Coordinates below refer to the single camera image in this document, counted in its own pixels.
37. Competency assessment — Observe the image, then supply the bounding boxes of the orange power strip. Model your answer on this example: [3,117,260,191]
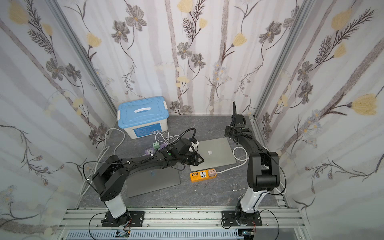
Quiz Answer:
[190,169,217,183]

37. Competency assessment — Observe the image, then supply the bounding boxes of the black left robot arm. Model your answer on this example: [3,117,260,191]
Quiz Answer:
[92,138,204,219]

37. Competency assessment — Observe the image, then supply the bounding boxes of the green USB charger adapter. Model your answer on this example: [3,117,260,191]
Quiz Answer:
[153,142,160,150]

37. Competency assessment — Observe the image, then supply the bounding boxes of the pink USB charger adapter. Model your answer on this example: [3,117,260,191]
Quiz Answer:
[208,169,217,177]

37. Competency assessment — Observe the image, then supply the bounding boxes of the dark grey laptop left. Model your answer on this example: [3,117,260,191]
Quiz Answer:
[124,168,181,198]

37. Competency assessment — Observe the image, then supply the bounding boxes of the aluminium rail frame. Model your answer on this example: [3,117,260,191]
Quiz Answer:
[57,195,311,240]

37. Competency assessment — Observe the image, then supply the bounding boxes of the white laptop charging cable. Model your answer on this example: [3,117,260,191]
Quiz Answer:
[232,146,250,163]

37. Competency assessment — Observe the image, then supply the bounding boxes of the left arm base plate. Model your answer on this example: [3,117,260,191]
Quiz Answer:
[101,211,145,227]

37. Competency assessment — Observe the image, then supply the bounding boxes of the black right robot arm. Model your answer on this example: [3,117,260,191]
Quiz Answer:
[225,103,280,226]

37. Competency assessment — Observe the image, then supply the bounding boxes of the thin white USB cable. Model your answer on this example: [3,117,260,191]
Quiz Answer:
[154,130,182,151]

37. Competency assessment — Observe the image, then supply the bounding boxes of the white orange strip power cord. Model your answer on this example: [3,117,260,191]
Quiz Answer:
[216,155,250,175]

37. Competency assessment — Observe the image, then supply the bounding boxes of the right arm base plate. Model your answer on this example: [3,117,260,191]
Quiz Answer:
[221,210,263,227]

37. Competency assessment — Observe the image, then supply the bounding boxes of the white storage box blue lid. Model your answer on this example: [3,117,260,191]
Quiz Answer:
[117,96,169,139]

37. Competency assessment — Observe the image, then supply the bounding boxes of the thick white power strip cord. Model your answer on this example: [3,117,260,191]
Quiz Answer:
[78,127,126,197]

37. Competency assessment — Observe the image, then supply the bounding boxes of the purple power strip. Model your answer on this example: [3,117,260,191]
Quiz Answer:
[145,144,167,155]

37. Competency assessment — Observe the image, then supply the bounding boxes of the silver laptop right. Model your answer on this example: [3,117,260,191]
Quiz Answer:
[190,138,237,172]

